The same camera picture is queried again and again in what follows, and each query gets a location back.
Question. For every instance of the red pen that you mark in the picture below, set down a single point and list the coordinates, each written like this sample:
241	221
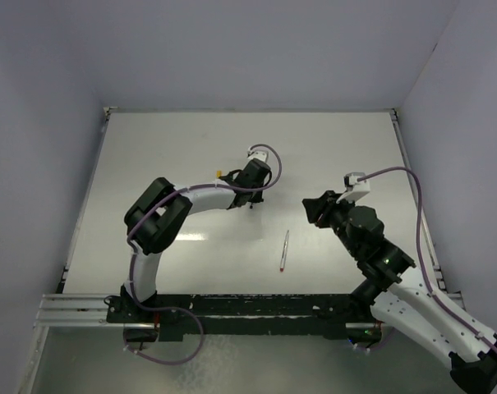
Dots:
284	253

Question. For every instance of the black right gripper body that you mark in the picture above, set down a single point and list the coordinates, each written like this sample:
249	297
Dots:
336	213

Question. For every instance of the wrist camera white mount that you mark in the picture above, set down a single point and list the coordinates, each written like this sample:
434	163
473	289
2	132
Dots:
356	187
258	154

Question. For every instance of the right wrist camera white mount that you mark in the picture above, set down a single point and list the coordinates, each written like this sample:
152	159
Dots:
356	187

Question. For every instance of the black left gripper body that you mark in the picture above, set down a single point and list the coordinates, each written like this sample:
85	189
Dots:
255	196

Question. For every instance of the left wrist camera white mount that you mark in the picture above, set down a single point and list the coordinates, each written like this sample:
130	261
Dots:
258	154

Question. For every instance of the aluminium frame rail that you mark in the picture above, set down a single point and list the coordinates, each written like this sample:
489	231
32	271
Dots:
219	252

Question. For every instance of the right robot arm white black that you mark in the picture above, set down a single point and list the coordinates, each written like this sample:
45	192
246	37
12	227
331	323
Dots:
398	293

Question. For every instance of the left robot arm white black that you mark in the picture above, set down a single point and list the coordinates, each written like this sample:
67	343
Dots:
155	219

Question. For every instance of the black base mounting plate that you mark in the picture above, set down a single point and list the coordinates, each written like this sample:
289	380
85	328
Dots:
331	316

